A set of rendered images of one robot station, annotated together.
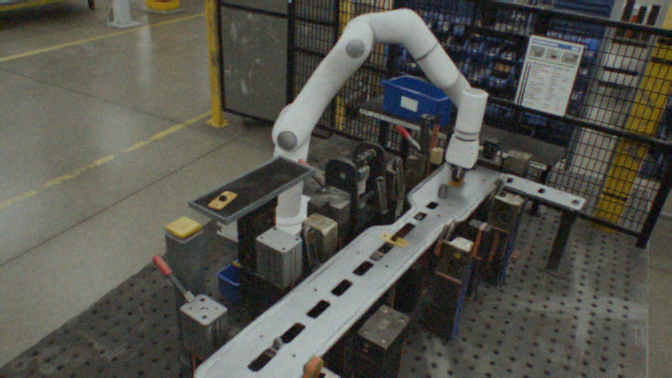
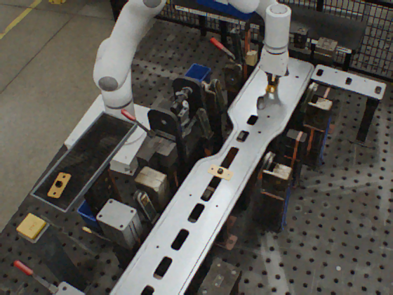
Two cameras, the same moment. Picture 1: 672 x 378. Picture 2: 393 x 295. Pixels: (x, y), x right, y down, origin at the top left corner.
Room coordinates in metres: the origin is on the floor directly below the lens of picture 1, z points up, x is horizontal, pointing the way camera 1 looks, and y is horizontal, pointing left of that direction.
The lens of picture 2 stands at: (0.45, -0.10, 2.14)
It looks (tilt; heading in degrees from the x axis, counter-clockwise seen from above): 50 degrees down; 0
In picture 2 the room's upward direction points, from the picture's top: 5 degrees counter-clockwise
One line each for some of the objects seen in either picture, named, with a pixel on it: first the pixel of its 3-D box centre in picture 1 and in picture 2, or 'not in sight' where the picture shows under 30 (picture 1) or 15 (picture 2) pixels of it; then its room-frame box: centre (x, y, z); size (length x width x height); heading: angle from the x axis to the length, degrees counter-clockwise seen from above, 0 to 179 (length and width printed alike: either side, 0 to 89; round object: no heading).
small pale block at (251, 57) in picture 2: (430, 191); (250, 86); (1.82, -0.35, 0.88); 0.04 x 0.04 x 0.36; 58
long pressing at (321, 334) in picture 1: (392, 245); (220, 178); (1.27, -0.16, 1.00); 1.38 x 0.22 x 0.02; 148
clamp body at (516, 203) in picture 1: (497, 240); (314, 133); (1.52, -0.56, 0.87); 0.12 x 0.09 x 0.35; 58
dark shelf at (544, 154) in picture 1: (455, 129); (266, 15); (2.16, -0.47, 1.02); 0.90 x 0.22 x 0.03; 58
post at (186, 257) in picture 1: (190, 300); (58, 262); (1.05, 0.38, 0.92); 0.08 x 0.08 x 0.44; 58
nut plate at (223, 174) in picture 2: (393, 238); (220, 171); (1.29, -0.16, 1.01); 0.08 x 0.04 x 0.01; 57
